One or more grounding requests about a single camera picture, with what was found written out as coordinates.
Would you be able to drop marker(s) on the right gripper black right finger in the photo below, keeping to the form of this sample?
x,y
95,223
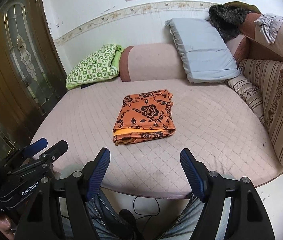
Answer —
x,y
232,208

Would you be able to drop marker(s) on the orange black floral blouse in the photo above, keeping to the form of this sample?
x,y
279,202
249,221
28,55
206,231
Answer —
x,y
144,117

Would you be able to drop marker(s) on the person's left hand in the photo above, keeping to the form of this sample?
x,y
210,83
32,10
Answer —
x,y
7,227

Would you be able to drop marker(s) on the wooden glass-panel wardrobe door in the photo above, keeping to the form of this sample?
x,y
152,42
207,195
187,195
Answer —
x,y
32,79

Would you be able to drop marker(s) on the small striped cushion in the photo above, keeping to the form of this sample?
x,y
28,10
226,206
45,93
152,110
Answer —
x,y
249,93

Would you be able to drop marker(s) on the pink quilted mattress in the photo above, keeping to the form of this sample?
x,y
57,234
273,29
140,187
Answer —
x,y
212,121

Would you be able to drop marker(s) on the beige striped floral cushion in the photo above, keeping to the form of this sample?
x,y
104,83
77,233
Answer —
x,y
267,75

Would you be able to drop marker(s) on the green white patterned pillow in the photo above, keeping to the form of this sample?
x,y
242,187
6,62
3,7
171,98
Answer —
x,y
101,65

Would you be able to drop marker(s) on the light blue pillow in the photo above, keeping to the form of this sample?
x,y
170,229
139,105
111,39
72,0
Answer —
x,y
204,54

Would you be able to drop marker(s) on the pink bolster cushion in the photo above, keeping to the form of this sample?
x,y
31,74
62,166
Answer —
x,y
156,61

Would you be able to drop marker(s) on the white grey crumpled cloth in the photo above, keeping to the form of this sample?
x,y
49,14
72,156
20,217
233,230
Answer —
x,y
269,25

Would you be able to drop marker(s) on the black furry cushion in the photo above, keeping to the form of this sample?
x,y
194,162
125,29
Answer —
x,y
227,19

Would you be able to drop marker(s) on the olive green cloth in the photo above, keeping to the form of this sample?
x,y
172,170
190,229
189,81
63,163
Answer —
x,y
243,5

